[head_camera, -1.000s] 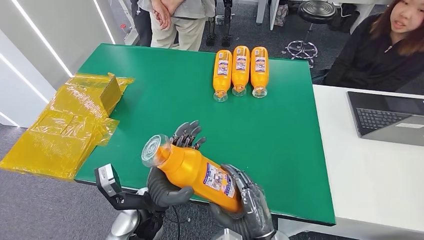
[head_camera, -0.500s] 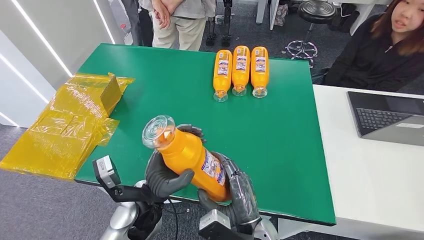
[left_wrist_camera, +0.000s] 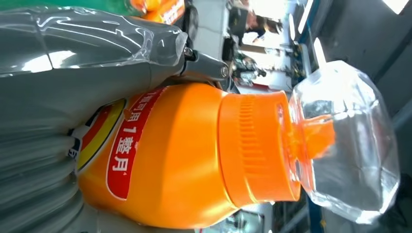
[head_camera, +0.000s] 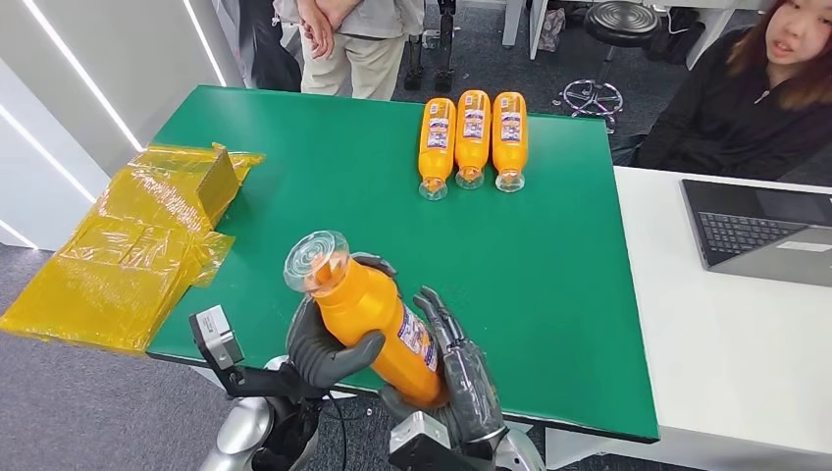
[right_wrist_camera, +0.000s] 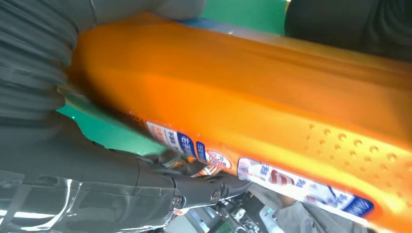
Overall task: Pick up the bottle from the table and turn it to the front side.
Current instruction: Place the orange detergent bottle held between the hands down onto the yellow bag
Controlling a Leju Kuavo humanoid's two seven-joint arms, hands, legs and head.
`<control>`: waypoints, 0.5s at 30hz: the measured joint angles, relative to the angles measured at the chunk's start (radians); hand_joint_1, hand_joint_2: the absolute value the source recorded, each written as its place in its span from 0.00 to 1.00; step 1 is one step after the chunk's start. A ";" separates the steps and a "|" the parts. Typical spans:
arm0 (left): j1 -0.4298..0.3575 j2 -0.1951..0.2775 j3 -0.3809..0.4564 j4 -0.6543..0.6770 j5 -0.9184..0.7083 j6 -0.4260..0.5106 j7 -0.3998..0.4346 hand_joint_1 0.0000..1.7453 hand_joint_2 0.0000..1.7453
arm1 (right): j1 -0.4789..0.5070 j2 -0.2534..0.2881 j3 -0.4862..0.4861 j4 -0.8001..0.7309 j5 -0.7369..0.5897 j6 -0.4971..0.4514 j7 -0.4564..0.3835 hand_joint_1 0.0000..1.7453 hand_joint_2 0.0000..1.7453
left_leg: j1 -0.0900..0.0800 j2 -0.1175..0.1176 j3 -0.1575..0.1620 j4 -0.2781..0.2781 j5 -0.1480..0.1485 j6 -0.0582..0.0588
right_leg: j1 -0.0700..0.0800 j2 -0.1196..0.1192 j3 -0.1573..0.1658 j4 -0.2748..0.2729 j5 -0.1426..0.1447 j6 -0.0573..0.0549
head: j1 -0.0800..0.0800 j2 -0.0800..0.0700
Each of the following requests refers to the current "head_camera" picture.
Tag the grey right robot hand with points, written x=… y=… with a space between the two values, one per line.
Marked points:
x=471 y=390

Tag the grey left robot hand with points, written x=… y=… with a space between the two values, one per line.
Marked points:
x=318 y=357

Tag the orange juice bottle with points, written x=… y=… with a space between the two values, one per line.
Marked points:
x=472 y=140
x=437 y=149
x=370 y=312
x=509 y=140

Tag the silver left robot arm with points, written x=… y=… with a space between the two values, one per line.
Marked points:
x=244 y=429

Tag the green table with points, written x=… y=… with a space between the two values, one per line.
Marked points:
x=552 y=260

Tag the yellow film wrapped cardboard box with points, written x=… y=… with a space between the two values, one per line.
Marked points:
x=130 y=260

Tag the white desk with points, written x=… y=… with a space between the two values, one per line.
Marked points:
x=715 y=338

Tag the standing person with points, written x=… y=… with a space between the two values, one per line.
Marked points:
x=364 y=65

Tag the black robot leg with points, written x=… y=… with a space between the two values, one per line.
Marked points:
x=414 y=65
x=444 y=45

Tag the dark grey laptop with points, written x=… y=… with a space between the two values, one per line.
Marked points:
x=741 y=227

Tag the seated person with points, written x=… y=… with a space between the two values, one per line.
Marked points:
x=715 y=117

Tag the white background table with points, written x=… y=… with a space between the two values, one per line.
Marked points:
x=534 y=26

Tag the grey cloth bag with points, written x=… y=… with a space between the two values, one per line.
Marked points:
x=552 y=29

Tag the black round stool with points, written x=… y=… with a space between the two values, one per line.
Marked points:
x=621 y=23

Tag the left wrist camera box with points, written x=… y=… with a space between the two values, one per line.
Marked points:
x=214 y=335

